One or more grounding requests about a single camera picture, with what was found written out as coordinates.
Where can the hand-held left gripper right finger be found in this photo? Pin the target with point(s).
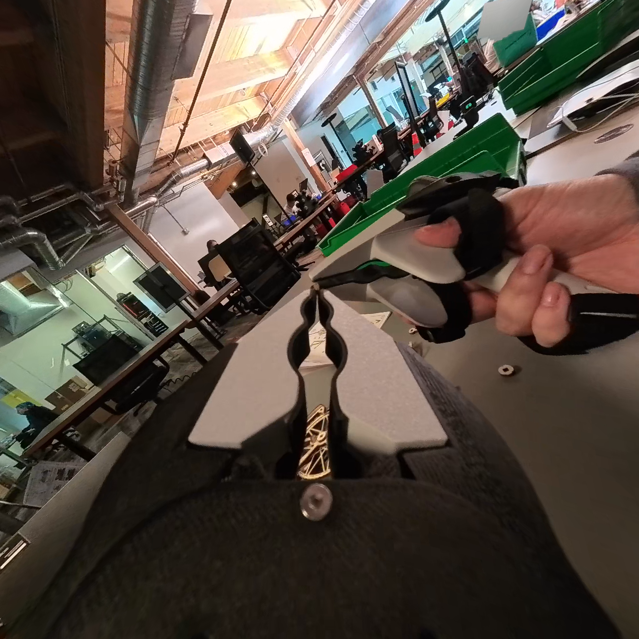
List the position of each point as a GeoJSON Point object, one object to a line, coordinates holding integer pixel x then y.
{"type": "Point", "coordinates": [384, 394]}

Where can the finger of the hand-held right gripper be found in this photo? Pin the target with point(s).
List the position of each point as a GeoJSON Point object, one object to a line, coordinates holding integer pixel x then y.
{"type": "Point", "coordinates": [359, 249]}
{"type": "Point", "coordinates": [359, 293]}

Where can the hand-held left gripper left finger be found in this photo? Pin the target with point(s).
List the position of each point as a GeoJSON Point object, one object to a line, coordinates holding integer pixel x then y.
{"type": "Point", "coordinates": [249, 394]}

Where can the black toy robot arm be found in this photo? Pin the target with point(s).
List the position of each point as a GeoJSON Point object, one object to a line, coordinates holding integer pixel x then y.
{"type": "Point", "coordinates": [305, 199]}

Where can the person's right forearm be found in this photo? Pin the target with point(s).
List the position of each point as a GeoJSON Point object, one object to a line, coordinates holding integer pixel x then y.
{"type": "Point", "coordinates": [624, 167]}

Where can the person's right hand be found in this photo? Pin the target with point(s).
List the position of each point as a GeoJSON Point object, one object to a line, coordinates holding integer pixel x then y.
{"type": "Point", "coordinates": [574, 234]}

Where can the wooden gear wheel piece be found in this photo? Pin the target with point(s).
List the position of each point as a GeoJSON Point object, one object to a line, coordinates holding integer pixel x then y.
{"type": "Point", "coordinates": [319, 417]}

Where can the white instruction sheet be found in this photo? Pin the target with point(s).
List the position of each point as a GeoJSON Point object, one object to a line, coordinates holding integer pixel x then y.
{"type": "Point", "coordinates": [314, 357]}

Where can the green plastic bin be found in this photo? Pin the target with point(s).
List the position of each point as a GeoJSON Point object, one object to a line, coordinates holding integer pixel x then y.
{"type": "Point", "coordinates": [449, 154]}

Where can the orange traffic cone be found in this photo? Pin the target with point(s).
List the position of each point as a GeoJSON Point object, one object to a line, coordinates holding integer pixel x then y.
{"type": "Point", "coordinates": [417, 145]}

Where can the black mesh office chair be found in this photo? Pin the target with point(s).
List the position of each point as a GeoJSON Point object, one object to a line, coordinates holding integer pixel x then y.
{"type": "Point", "coordinates": [254, 264]}

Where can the black screen on stand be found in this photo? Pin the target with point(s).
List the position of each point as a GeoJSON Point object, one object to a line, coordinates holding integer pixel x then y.
{"type": "Point", "coordinates": [159, 287]}

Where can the black speaker on stand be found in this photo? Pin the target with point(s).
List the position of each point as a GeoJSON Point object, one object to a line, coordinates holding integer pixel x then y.
{"type": "Point", "coordinates": [242, 145]}

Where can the round black table grommet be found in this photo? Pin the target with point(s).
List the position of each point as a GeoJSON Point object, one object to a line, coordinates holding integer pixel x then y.
{"type": "Point", "coordinates": [614, 135]}

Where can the silver laptop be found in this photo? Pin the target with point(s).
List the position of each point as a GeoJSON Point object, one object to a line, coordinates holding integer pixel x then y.
{"type": "Point", "coordinates": [599, 87]}

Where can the printed paper sheets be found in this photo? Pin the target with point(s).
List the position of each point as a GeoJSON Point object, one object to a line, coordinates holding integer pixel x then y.
{"type": "Point", "coordinates": [55, 479]}

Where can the ribbed silver air duct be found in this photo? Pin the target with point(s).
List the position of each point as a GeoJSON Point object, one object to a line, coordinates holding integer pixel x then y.
{"type": "Point", "coordinates": [192, 172]}

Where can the large silver air duct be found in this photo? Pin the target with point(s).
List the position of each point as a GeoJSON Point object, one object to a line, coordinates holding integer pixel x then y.
{"type": "Point", "coordinates": [149, 100]}

